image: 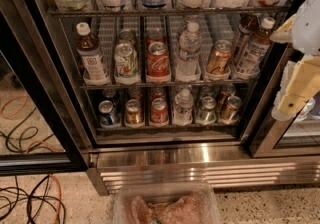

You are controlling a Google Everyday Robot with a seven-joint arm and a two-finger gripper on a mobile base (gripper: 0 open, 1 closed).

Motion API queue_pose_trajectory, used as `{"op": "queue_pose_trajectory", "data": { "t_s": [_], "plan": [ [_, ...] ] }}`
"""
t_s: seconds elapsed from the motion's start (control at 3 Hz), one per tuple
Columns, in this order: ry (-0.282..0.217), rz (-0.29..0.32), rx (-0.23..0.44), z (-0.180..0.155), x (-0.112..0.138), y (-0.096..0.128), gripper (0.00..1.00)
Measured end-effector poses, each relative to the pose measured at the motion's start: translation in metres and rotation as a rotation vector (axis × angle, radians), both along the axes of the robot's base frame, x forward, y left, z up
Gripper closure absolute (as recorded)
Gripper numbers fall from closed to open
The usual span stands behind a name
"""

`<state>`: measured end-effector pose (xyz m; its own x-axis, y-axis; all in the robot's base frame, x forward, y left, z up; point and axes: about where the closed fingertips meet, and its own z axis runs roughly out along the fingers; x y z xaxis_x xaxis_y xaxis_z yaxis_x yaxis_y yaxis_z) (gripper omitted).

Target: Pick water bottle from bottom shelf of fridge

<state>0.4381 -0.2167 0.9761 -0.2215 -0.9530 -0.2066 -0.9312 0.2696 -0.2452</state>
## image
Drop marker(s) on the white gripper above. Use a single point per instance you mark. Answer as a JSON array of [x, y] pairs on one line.
[[308, 31]]

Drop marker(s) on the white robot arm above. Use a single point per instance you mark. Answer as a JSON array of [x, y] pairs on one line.
[[306, 28]]

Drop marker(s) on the rear tea bottle middle right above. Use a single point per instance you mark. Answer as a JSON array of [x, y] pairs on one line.
[[247, 25]]

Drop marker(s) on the tea bottle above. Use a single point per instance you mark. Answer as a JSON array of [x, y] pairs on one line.
[[247, 25], [89, 49], [256, 48]]

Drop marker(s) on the gold can middle shelf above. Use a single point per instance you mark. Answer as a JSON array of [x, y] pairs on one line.
[[219, 57]]

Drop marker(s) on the water bottle middle shelf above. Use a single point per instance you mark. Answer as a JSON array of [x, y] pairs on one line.
[[190, 43]]

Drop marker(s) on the silver can bottom shelf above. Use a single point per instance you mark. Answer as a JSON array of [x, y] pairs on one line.
[[206, 111]]

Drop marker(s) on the stainless steel fridge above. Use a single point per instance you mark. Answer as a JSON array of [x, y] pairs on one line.
[[38, 41]]

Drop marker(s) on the red can bottom shelf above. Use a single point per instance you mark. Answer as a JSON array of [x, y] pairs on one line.
[[159, 112]]

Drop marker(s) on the tea bottle middle left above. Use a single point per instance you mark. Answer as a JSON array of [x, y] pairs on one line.
[[89, 49]]

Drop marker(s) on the blue can bottom shelf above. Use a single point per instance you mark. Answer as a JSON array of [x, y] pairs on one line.
[[108, 115]]

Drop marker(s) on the gold can bottom right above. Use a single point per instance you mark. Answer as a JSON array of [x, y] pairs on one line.
[[230, 111]]

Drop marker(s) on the gold can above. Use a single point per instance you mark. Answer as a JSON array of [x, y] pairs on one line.
[[133, 112], [230, 111]]

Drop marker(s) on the red cola can middle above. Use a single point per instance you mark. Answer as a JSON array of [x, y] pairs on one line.
[[157, 60]]

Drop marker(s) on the white green can middle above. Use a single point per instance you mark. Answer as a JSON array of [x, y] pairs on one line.
[[126, 60]]

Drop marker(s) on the gold can bottom left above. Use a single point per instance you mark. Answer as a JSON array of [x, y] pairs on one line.
[[133, 112]]

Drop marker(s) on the clear plastic container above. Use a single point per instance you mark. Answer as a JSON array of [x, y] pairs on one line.
[[166, 203]]

